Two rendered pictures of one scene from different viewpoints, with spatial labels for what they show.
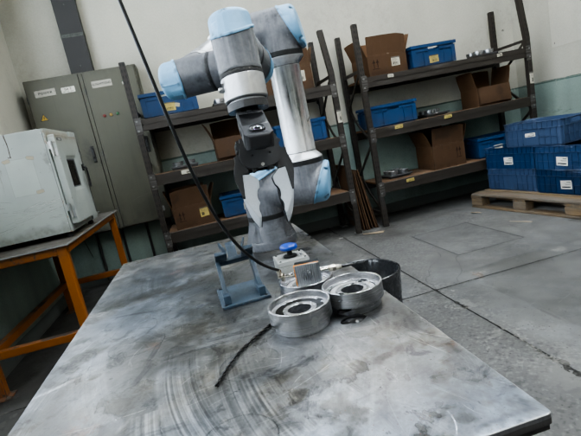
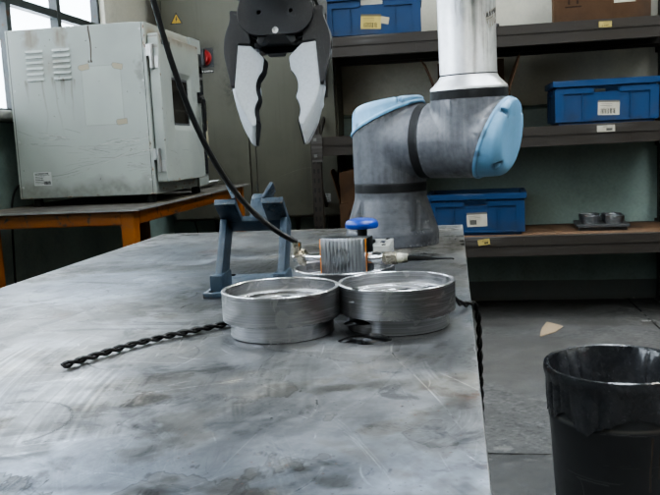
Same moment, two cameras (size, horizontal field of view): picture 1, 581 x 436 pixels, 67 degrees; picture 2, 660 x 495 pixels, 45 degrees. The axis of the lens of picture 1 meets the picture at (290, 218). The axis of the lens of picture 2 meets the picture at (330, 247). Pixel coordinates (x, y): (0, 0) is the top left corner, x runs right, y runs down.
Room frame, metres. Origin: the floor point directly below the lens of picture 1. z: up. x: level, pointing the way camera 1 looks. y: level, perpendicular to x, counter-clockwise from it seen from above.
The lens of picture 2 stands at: (0.03, -0.26, 0.97)
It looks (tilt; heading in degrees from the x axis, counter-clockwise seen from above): 7 degrees down; 19
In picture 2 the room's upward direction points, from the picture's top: 3 degrees counter-clockwise
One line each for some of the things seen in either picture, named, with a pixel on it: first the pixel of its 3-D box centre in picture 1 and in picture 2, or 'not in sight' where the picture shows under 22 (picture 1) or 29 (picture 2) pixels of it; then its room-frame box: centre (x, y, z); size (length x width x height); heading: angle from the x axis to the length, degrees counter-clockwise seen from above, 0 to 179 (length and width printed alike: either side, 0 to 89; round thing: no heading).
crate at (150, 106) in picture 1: (169, 105); (373, 20); (4.31, 0.91, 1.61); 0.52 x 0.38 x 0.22; 103
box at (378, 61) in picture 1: (377, 58); not in sight; (4.67, -1.21, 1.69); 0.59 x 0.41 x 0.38; 105
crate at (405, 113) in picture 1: (386, 115); not in sight; (4.68, -1.21, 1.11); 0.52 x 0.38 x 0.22; 100
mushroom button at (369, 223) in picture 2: (290, 253); (361, 238); (0.95, 0.02, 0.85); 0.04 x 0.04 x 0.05
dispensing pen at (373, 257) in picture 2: (321, 269); (370, 257); (0.80, -0.04, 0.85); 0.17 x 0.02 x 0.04; 88
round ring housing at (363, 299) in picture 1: (353, 292); (396, 302); (0.72, -0.08, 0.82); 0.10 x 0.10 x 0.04
